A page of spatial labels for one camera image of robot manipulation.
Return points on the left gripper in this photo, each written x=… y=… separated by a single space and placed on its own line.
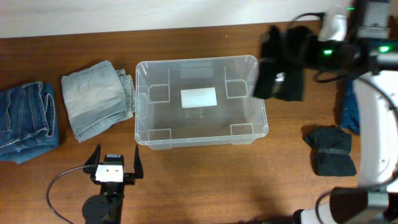
x=130 y=178

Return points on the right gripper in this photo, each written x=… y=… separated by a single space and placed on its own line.
x=312 y=45

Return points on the black garment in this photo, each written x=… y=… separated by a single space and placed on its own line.
x=280 y=73

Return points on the blue garment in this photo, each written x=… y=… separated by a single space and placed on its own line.
x=349 y=116

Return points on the light blue jeans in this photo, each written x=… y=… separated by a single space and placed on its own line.
x=97 y=98

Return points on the dark teal garment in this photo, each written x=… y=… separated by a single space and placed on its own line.
x=332 y=148

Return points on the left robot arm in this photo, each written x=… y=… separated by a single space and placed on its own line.
x=106 y=207

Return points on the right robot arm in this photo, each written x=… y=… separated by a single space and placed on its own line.
x=374 y=199

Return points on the clear plastic storage box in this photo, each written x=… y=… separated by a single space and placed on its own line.
x=162 y=123

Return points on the dark blue folded jeans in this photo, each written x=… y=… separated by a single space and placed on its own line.
x=29 y=125

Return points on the white label in box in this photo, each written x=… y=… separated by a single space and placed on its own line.
x=200 y=97

